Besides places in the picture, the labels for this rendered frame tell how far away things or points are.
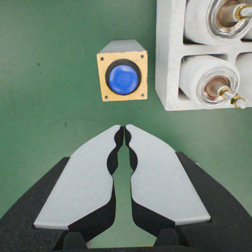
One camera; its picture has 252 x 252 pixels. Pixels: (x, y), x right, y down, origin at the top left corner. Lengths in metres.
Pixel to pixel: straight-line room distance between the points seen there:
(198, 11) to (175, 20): 0.07
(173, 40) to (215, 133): 0.45
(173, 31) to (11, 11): 0.45
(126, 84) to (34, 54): 0.43
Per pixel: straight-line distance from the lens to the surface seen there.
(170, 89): 0.43
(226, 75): 0.38
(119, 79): 0.25
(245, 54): 0.50
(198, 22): 0.35
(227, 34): 0.36
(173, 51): 0.41
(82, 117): 0.66
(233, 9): 0.34
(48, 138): 0.74
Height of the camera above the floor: 0.58
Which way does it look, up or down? 61 degrees down
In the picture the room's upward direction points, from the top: 179 degrees clockwise
